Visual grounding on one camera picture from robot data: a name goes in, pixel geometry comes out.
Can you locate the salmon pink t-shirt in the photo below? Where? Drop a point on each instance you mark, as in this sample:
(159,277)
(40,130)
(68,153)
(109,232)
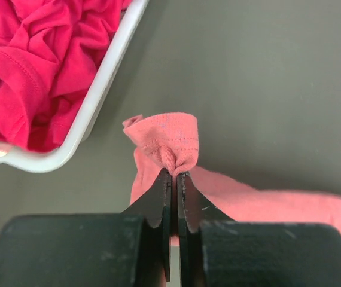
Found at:
(171,141)

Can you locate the magenta t-shirt in bin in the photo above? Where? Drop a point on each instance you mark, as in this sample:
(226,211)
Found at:
(50,52)

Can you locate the grey plastic laundry bin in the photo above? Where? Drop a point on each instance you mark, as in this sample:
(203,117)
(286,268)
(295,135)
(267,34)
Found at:
(84,121)

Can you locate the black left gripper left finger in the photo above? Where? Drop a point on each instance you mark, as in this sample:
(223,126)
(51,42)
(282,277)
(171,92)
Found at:
(154,207)

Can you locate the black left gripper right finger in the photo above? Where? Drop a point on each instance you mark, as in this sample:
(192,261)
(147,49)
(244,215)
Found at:
(206,237)

